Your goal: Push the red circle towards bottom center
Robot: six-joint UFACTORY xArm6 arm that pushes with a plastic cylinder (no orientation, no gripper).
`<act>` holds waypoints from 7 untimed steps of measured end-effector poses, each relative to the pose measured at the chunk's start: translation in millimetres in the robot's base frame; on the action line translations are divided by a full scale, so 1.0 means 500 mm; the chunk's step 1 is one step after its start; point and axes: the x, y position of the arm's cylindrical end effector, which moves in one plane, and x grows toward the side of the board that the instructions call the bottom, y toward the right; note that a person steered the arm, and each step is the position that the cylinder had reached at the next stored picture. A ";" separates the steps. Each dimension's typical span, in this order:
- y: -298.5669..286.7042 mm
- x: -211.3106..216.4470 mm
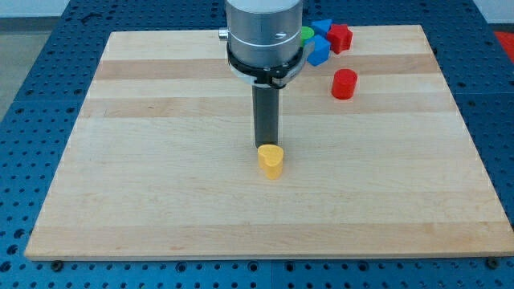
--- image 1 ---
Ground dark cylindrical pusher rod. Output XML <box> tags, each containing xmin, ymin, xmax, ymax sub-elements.
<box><xmin>252</xmin><ymin>86</ymin><xmax>279</xmax><ymax>148</ymax></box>

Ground red cylinder block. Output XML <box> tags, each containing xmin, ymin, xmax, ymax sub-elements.
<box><xmin>331</xmin><ymin>68</ymin><xmax>358</xmax><ymax>100</ymax></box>

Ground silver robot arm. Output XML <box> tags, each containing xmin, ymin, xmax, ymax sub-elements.
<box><xmin>225</xmin><ymin>0</ymin><xmax>315</xmax><ymax>147</ymax></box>

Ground yellow heart block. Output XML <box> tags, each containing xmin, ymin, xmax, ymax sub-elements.
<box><xmin>257</xmin><ymin>144</ymin><xmax>284</xmax><ymax>180</ymax></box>

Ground blue cube block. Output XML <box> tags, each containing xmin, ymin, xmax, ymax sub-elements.
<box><xmin>306</xmin><ymin>35</ymin><xmax>331</xmax><ymax>67</ymax></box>

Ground green round block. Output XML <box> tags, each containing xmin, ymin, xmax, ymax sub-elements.
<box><xmin>300</xmin><ymin>26</ymin><xmax>315</xmax><ymax>46</ymax></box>

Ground blue triangle block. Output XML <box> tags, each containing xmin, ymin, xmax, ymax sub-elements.
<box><xmin>310</xmin><ymin>18</ymin><xmax>332</xmax><ymax>38</ymax></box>

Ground red star block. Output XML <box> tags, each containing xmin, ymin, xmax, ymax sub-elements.
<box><xmin>326</xmin><ymin>24</ymin><xmax>353</xmax><ymax>55</ymax></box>

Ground wooden board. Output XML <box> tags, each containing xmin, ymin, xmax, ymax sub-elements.
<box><xmin>25</xmin><ymin>25</ymin><xmax>513</xmax><ymax>261</ymax></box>

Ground blue perforated metal table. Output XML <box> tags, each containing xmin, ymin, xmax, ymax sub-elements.
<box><xmin>1</xmin><ymin>0</ymin><xmax>513</xmax><ymax>288</ymax></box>

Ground red object at right edge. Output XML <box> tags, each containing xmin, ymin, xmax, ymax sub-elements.
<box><xmin>494</xmin><ymin>31</ymin><xmax>514</xmax><ymax>63</ymax></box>

